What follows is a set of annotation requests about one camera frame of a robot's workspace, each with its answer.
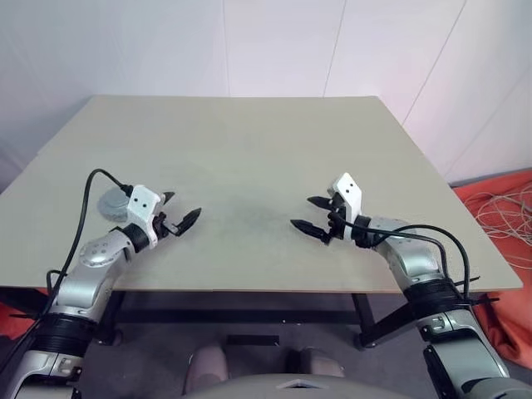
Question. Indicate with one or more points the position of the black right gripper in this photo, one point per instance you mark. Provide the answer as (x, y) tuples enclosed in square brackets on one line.
[(336, 228)]

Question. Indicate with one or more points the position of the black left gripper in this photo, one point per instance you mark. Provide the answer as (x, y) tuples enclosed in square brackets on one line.
[(163, 226)]

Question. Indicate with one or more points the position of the grey round disc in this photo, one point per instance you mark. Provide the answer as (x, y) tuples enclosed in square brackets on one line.
[(112, 208)]

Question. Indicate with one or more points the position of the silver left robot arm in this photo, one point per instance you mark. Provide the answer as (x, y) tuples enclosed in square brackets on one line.
[(91, 287)]

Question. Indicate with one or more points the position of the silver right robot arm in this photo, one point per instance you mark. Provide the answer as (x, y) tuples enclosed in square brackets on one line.
[(415, 257)]

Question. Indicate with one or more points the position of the grey robot torso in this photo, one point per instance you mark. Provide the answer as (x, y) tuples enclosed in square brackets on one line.
[(232, 390)]

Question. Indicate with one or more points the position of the black zip tie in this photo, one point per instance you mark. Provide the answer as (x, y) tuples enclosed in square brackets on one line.
[(486, 300)]

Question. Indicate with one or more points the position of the large orange cloth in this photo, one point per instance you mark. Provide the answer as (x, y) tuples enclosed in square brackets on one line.
[(511, 299)]

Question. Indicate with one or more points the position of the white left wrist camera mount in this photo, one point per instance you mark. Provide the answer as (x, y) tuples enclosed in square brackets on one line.
[(143, 203)]

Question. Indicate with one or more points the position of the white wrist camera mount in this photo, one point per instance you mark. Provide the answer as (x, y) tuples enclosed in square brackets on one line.
[(143, 203), (349, 195)]

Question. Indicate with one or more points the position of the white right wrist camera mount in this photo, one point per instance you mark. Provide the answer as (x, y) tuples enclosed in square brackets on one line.
[(349, 195)]

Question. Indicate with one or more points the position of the black table frame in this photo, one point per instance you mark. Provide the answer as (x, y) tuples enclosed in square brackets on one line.
[(232, 316)]

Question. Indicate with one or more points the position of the black flat floor bracket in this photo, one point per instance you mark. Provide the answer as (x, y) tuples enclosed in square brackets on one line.
[(252, 340)]

